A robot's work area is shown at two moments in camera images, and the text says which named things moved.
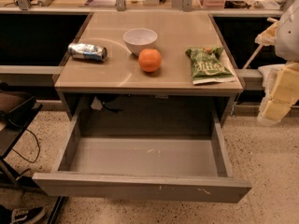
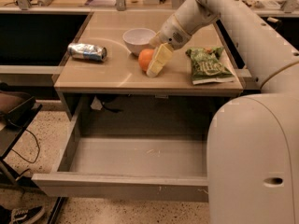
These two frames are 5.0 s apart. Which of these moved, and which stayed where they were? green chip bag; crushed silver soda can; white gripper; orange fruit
Moved: white gripper
Stayed: green chip bag; crushed silver soda can; orange fruit
